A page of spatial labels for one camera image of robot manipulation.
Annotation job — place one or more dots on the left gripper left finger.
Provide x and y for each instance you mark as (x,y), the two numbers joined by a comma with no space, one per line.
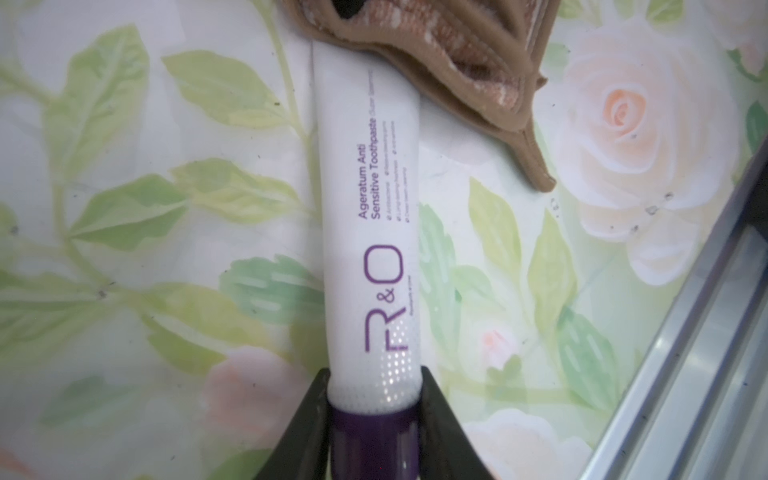
(302,451)

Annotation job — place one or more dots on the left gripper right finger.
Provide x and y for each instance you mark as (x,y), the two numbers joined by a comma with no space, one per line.
(445,451)

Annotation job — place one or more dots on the purple cap toothpaste tube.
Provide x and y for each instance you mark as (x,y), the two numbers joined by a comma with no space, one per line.
(368,132)

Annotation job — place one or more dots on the aluminium front rail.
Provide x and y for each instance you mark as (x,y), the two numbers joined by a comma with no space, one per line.
(697,407)

